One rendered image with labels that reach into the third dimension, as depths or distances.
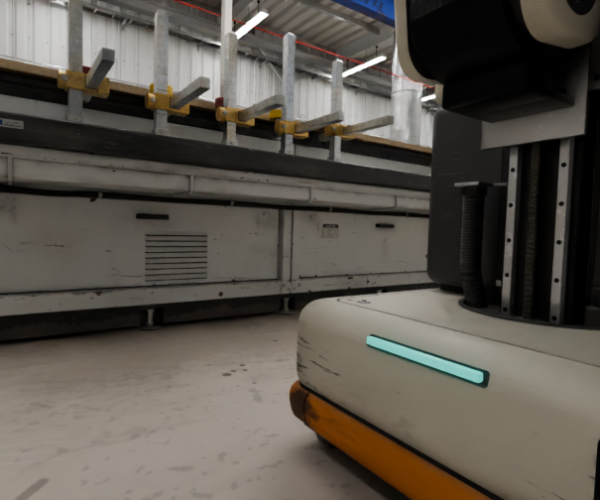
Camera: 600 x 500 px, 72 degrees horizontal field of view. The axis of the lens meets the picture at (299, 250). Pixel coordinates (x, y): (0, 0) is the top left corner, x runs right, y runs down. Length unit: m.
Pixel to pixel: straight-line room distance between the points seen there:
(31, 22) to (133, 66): 1.68
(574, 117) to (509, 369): 0.39
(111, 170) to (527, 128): 1.16
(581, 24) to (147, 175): 1.21
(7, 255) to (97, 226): 0.29
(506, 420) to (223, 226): 1.48
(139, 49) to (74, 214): 7.93
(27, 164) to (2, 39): 7.66
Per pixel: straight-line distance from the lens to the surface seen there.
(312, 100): 11.11
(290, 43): 1.82
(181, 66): 9.60
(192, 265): 1.77
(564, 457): 0.51
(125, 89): 1.69
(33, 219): 1.65
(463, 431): 0.56
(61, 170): 1.44
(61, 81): 1.46
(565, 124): 0.75
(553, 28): 0.61
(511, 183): 0.81
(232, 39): 1.69
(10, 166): 1.43
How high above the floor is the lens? 0.41
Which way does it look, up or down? 3 degrees down
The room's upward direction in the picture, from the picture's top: 2 degrees clockwise
